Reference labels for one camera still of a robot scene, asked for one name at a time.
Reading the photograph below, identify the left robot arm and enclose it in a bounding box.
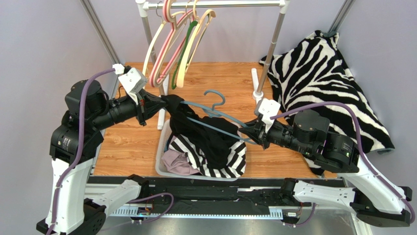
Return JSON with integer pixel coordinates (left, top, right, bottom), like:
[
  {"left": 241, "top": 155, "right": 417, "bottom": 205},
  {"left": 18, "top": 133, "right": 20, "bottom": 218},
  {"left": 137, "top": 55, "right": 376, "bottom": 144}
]
[{"left": 36, "top": 80, "right": 166, "bottom": 235}]

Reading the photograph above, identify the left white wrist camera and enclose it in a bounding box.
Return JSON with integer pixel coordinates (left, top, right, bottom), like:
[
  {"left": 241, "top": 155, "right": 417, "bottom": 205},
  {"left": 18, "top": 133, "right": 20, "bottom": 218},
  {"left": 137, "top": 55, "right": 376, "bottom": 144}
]
[{"left": 112, "top": 64, "right": 148, "bottom": 105}]

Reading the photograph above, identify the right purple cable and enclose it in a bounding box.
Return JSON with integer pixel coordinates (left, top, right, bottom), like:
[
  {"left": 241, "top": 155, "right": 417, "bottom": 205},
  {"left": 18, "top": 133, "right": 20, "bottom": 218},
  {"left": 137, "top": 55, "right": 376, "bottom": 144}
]
[{"left": 270, "top": 101, "right": 416, "bottom": 225}]

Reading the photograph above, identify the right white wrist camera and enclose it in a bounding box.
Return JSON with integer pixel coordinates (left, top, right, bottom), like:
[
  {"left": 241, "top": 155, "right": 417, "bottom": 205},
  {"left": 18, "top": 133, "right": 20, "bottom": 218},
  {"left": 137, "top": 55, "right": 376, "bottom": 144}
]
[{"left": 255, "top": 98, "right": 281, "bottom": 133}]

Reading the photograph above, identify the zebra print blanket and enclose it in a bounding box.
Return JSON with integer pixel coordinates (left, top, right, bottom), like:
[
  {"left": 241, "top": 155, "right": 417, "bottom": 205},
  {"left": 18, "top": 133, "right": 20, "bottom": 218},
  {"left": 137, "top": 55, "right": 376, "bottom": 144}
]
[{"left": 259, "top": 30, "right": 395, "bottom": 177}]

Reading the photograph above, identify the white clothes rack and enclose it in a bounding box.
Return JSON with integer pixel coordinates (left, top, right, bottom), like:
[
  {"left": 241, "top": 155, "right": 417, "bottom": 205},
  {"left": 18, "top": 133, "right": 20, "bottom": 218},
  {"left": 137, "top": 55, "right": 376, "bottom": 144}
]
[{"left": 135, "top": 0, "right": 290, "bottom": 130}]

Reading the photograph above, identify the white plastic basket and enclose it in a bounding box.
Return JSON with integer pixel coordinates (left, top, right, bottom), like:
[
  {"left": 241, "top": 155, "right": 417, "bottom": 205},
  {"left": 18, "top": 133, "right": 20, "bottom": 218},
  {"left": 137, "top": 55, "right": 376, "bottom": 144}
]
[{"left": 155, "top": 120, "right": 243, "bottom": 182}]

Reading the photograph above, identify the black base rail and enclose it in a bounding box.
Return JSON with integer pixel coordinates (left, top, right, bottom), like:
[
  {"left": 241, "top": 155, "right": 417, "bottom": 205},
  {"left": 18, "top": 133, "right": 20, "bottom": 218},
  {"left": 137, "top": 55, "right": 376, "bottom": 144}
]
[{"left": 85, "top": 176, "right": 346, "bottom": 218}]

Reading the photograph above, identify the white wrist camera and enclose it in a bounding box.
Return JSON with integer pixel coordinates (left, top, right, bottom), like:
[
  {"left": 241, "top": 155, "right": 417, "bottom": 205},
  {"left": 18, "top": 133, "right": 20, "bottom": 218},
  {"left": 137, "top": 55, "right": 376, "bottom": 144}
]
[
  {"left": 255, "top": 98, "right": 281, "bottom": 133},
  {"left": 112, "top": 64, "right": 148, "bottom": 105}
]

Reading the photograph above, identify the teal plastic hanger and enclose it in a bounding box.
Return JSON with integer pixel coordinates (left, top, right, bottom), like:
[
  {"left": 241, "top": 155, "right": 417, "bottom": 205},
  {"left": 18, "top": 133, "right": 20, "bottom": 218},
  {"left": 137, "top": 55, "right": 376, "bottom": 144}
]
[{"left": 179, "top": 89, "right": 258, "bottom": 145}]

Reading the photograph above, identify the tan hanger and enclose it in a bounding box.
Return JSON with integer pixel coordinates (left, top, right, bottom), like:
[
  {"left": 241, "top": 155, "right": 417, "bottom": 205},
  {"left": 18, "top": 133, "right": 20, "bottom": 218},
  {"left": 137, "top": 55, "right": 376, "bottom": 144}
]
[{"left": 177, "top": 1, "right": 216, "bottom": 88}]

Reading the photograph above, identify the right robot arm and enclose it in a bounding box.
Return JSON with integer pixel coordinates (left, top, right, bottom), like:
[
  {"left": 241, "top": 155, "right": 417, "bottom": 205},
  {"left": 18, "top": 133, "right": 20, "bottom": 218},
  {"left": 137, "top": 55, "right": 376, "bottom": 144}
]
[{"left": 240, "top": 110, "right": 416, "bottom": 227}]

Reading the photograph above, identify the purple cable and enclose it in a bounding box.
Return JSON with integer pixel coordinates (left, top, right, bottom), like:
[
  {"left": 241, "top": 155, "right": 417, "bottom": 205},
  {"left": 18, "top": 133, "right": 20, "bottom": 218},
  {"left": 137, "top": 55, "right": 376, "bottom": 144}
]
[
  {"left": 45, "top": 68, "right": 116, "bottom": 235},
  {"left": 270, "top": 101, "right": 416, "bottom": 225}
]

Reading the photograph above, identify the pink plastic hanger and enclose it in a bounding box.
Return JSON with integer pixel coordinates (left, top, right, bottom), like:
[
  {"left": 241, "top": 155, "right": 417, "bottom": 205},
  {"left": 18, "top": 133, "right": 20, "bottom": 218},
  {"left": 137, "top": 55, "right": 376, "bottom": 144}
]
[{"left": 148, "top": 0, "right": 194, "bottom": 88}]

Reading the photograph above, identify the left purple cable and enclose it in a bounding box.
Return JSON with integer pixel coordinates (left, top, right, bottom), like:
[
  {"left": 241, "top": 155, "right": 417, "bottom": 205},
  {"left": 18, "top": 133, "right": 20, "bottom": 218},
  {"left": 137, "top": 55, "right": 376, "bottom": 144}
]
[{"left": 45, "top": 68, "right": 116, "bottom": 235}]

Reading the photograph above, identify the cream plastic hanger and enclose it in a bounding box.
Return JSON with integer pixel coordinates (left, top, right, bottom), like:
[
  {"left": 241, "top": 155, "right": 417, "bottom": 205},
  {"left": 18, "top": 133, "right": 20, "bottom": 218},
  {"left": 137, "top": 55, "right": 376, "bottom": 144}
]
[{"left": 142, "top": 3, "right": 186, "bottom": 77}]

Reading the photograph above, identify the zebra striped tank top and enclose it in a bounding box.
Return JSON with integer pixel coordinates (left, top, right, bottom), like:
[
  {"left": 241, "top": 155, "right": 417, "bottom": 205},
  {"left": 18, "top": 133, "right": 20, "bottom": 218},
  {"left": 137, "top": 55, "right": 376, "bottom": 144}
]
[{"left": 162, "top": 135, "right": 247, "bottom": 179}]

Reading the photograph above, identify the dark top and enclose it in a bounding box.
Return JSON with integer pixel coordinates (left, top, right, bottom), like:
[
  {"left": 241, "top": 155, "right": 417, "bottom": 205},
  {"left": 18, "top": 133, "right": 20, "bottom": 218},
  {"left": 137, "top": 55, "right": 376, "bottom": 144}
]
[{"left": 161, "top": 150, "right": 201, "bottom": 176}]

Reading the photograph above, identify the black top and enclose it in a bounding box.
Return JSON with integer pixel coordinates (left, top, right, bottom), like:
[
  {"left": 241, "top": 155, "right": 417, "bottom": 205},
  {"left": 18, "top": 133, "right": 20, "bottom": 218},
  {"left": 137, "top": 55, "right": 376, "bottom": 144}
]
[{"left": 162, "top": 94, "right": 238, "bottom": 169}]

